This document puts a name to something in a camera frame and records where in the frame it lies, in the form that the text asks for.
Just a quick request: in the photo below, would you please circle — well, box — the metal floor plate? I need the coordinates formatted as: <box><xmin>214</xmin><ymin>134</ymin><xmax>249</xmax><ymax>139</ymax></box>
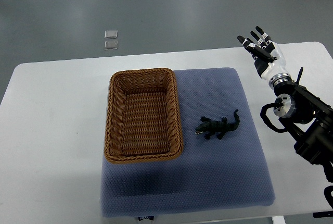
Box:
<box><xmin>104</xmin><ymin>30</ymin><xmax>118</xmax><ymax>39</ymax></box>
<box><xmin>104</xmin><ymin>39</ymin><xmax>118</xmax><ymax>50</ymax></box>

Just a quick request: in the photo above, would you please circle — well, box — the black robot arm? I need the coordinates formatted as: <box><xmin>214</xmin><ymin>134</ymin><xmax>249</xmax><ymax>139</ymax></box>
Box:
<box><xmin>260</xmin><ymin>68</ymin><xmax>332</xmax><ymax>183</ymax></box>

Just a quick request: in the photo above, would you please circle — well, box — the upper metal floor plate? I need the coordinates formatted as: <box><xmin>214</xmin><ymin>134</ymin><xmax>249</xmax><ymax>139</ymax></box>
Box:
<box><xmin>104</xmin><ymin>30</ymin><xmax>118</xmax><ymax>39</ymax></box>

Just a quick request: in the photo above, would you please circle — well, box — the brown wicker basket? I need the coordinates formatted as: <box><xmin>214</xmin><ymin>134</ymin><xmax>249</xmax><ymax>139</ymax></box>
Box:
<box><xmin>104</xmin><ymin>68</ymin><xmax>184</xmax><ymax>164</ymax></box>

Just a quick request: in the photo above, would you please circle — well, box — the black table control panel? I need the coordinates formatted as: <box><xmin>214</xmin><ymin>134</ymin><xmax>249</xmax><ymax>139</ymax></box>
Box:
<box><xmin>313</xmin><ymin>211</ymin><xmax>333</xmax><ymax>218</ymax></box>

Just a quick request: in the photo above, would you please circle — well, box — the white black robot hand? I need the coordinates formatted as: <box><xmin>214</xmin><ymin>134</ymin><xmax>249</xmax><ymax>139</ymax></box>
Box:
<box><xmin>237</xmin><ymin>26</ymin><xmax>291</xmax><ymax>88</ymax></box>

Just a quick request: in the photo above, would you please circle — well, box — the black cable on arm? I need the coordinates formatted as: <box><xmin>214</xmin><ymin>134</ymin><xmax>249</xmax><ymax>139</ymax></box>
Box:
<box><xmin>260</xmin><ymin>101</ymin><xmax>289</xmax><ymax>133</ymax></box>

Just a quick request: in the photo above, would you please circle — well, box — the dark green toy crocodile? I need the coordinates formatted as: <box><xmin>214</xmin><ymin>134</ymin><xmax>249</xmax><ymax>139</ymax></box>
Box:
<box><xmin>195</xmin><ymin>109</ymin><xmax>240</xmax><ymax>140</ymax></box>

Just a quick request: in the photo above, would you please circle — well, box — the lower metal floor plate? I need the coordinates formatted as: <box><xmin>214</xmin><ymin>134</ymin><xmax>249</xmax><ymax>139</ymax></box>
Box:
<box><xmin>104</xmin><ymin>39</ymin><xmax>118</xmax><ymax>50</ymax></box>

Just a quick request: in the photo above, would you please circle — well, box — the blue-grey fabric mat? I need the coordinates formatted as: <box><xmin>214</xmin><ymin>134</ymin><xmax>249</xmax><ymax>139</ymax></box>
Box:
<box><xmin>100</xmin><ymin>68</ymin><xmax>275</xmax><ymax>217</ymax></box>

